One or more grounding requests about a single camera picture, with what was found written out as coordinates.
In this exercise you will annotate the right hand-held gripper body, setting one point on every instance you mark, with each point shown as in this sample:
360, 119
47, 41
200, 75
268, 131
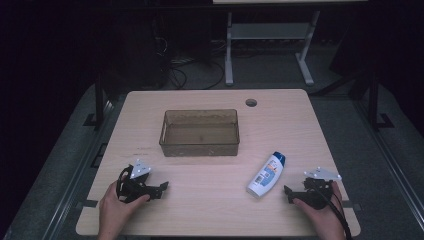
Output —
320, 195

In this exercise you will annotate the person's left hand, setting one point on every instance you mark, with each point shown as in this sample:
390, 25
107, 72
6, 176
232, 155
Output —
113, 213

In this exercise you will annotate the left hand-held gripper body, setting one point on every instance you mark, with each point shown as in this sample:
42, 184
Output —
141, 170

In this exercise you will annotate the white bottle with blue cap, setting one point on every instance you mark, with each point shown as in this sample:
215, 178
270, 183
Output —
265, 176

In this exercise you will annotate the white metal frame table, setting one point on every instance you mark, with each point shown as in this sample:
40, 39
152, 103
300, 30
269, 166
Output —
270, 31

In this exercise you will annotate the person's right hand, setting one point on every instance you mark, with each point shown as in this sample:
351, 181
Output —
328, 221

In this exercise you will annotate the black tape strip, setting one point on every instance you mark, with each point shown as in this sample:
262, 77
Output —
89, 203
353, 206

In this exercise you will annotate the brown translucent plastic box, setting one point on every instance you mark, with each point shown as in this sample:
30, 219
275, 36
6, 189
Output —
200, 133

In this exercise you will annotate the black metal stand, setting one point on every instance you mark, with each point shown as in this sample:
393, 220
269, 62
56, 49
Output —
374, 103
99, 100

